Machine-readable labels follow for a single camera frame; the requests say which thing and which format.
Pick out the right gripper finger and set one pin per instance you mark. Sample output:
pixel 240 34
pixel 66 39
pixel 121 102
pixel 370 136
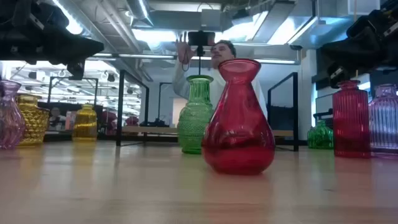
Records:
pixel 336 77

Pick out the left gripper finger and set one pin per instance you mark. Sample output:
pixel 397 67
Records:
pixel 76 70

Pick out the red ribbed glass vase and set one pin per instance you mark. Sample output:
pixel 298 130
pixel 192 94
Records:
pixel 351 124

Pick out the yellow ribbed glass vase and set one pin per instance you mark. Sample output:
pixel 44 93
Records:
pixel 84 124

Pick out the green wide-rim fluted glass vase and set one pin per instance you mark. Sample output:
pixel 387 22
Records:
pixel 320 137

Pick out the yellow hobnail glass vase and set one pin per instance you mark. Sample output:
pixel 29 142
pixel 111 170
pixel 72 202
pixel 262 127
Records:
pixel 34 124

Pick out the purple swirl glass vase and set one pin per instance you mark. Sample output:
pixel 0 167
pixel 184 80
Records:
pixel 11 121

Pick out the large smooth red glass vase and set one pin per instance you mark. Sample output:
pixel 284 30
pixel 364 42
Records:
pixel 237 124

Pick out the tall green hobnail glass vase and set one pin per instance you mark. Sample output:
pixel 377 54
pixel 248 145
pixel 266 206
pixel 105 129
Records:
pixel 194 124

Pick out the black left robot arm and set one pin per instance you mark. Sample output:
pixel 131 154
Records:
pixel 18 12

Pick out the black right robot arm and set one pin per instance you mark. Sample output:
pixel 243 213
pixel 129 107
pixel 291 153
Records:
pixel 379 15

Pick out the wooden shelf board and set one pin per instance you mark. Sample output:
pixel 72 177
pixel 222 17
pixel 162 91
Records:
pixel 155 129

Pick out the seated person in background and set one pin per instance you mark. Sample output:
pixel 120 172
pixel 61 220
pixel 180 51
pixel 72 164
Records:
pixel 56 118

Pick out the fluorescent tube light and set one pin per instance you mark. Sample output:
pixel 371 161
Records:
pixel 140 56
pixel 275 61

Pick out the purple ribbed glass vase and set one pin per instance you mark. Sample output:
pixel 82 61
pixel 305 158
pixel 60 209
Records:
pixel 385 124

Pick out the black tripod pole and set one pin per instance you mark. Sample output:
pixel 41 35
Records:
pixel 199 60

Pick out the black phone on tripod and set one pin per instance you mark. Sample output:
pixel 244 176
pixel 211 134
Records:
pixel 201 38

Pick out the grey ceiling box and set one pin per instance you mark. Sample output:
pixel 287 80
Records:
pixel 214 20

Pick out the black background station frame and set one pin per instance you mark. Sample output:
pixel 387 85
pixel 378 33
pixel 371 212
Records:
pixel 49 90

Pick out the black metal shelf frame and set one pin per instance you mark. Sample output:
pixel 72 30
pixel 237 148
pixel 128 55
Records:
pixel 120 109

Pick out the silver ventilation duct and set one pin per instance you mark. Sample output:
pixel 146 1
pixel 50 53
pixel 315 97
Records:
pixel 140 11

